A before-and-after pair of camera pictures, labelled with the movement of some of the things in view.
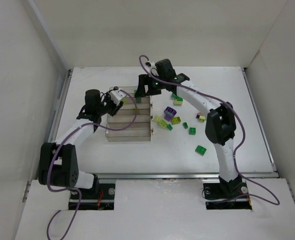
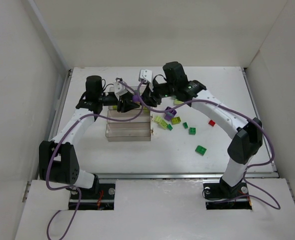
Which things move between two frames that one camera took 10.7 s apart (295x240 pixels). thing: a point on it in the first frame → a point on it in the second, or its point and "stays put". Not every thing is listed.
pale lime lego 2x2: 157,118 stays put
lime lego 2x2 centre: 175,120 stays put
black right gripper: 146,87 → 150,95
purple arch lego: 169,113 stays put
